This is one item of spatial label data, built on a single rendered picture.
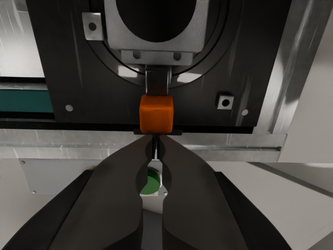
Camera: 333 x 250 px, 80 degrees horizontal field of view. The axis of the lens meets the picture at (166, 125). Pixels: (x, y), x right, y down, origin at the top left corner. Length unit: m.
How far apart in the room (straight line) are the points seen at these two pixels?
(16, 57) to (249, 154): 0.33
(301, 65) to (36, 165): 0.35
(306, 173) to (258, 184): 1.46
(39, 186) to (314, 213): 0.59
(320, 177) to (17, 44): 2.01
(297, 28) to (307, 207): 0.45
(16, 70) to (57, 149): 0.11
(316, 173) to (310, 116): 1.56
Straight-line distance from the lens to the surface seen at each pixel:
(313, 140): 0.48
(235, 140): 0.28
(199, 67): 0.20
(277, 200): 0.56
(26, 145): 0.32
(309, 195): 0.59
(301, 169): 1.89
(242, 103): 0.24
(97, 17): 0.18
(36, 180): 0.35
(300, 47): 0.27
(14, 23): 0.32
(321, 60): 0.41
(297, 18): 0.26
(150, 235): 0.48
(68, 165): 0.31
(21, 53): 0.32
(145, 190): 0.30
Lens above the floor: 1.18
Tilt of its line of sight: 62 degrees down
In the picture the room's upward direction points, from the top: 178 degrees clockwise
